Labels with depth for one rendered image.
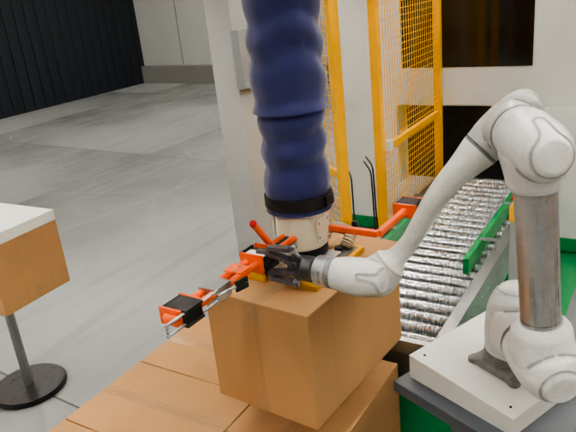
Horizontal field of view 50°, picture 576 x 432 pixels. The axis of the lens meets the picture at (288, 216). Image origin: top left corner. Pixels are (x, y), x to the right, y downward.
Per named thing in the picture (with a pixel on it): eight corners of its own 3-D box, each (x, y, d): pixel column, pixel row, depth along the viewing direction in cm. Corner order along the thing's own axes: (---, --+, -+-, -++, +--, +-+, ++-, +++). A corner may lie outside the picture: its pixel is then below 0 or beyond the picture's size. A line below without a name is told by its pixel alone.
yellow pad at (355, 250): (339, 247, 223) (339, 234, 221) (364, 250, 218) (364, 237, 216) (289, 287, 197) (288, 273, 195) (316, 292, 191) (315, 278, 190)
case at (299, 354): (314, 315, 259) (305, 225, 246) (401, 337, 237) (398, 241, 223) (219, 393, 214) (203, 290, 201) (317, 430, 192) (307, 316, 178)
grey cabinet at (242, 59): (258, 82, 339) (251, 26, 329) (267, 82, 337) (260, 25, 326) (237, 89, 324) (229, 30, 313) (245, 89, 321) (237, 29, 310)
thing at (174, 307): (182, 309, 168) (179, 291, 166) (203, 314, 164) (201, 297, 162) (160, 323, 161) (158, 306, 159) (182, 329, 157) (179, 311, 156)
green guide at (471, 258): (530, 175, 428) (531, 163, 425) (546, 176, 423) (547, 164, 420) (462, 273, 303) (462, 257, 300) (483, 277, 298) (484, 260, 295)
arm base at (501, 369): (562, 360, 189) (564, 345, 187) (514, 390, 178) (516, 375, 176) (512, 333, 203) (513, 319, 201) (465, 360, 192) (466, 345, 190)
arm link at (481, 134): (457, 126, 161) (474, 141, 148) (509, 73, 156) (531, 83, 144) (490, 157, 165) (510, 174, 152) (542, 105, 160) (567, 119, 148)
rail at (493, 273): (542, 196, 429) (543, 171, 423) (550, 197, 427) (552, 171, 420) (431, 386, 248) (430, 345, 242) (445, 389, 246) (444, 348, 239)
